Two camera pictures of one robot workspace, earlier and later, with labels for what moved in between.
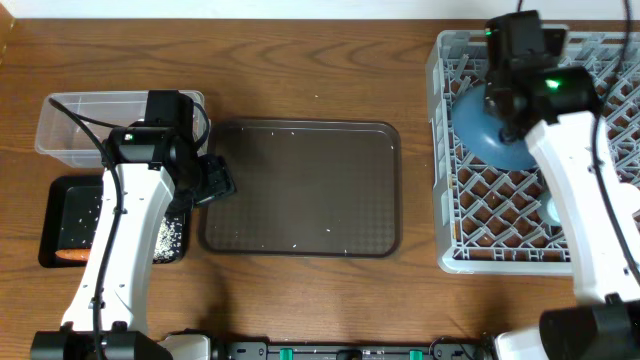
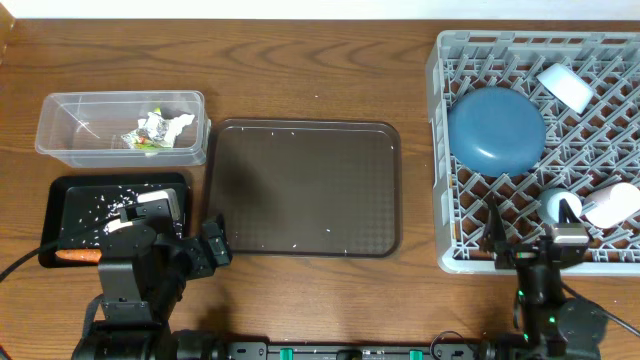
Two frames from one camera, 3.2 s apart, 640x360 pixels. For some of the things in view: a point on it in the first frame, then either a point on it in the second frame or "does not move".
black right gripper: x=589 y=84 -> x=514 y=253
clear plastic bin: x=59 y=139 does not move
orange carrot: x=79 y=254 does not move
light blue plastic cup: x=548 y=209 does not move
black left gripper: x=222 y=184 -> x=206 y=260
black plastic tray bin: x=69 y=214 does not move
